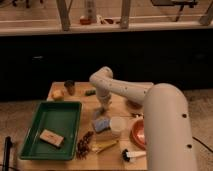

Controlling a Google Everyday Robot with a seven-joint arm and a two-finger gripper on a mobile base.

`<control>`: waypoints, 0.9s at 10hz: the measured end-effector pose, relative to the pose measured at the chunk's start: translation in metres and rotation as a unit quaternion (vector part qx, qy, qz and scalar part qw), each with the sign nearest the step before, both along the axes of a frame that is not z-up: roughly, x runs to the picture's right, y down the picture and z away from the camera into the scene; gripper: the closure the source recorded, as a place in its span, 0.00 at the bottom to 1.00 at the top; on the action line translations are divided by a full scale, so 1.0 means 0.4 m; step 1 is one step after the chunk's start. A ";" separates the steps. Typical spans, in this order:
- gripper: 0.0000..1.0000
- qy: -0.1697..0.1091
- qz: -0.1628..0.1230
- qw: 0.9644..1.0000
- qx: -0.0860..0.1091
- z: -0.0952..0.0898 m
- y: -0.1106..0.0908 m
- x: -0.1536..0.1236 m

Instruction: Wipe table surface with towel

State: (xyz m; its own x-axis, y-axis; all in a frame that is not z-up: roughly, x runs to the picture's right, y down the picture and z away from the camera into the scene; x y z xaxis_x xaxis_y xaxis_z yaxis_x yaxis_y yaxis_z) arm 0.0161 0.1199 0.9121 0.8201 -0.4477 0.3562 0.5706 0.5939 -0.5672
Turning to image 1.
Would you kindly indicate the orange bowl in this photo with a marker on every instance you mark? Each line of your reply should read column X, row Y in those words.
column 137, row 134

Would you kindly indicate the red white background object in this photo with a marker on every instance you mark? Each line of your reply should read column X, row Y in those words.
column 89, row 16

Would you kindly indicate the dark grape bunch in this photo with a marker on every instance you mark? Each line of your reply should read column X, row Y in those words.
column 83, row 145

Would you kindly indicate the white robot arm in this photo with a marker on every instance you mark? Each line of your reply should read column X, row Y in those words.
column 168, row 135

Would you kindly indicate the green plastic tray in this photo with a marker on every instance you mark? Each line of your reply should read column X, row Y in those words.
column 62, row 118

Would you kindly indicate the brown wooden block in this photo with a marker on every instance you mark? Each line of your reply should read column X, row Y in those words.
column 106, row 135

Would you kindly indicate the yellow banana toy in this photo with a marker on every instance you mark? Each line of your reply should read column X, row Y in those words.
column 101, row 146

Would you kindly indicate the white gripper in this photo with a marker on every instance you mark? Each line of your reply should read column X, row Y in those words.
column 105, row 102

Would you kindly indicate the black upright pole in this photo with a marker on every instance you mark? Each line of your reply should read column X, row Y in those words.
column 6, row 156

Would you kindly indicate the dark brown cup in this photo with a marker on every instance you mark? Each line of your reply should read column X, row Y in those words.
column 70, row 86

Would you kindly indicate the small green block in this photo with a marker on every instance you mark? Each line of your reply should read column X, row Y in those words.
column 90, row 92

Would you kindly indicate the yellow round fruit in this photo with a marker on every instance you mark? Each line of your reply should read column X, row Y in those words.
column 57, row 95

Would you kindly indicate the white plastic cup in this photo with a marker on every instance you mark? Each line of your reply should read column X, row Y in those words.
column 117, row 125

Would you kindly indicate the blue towel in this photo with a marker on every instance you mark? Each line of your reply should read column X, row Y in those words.
column 101, row 124

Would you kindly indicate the tan wooden block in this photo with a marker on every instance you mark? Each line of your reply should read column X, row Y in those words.
column 52, row 138

